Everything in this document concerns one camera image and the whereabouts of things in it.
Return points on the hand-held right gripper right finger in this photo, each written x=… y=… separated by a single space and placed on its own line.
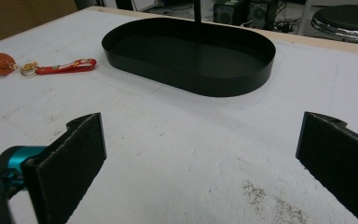
x=341 y=165

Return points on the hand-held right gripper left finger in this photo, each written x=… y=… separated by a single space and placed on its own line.
x=68 y=165

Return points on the black oval metal tray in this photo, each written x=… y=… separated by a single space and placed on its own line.
x=199 y=81

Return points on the black round stool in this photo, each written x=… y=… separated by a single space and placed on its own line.
x=348 y=18

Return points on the brown cardboard box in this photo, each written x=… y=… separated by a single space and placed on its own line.
x=21 y=18

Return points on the white metal stand leg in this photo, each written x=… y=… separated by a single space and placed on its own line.
x=304 y=15

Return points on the black box device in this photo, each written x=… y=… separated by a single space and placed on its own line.
x=261 y=15
x=230 y=14

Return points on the black stand pole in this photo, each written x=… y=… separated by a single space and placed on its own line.
x=197 y=11

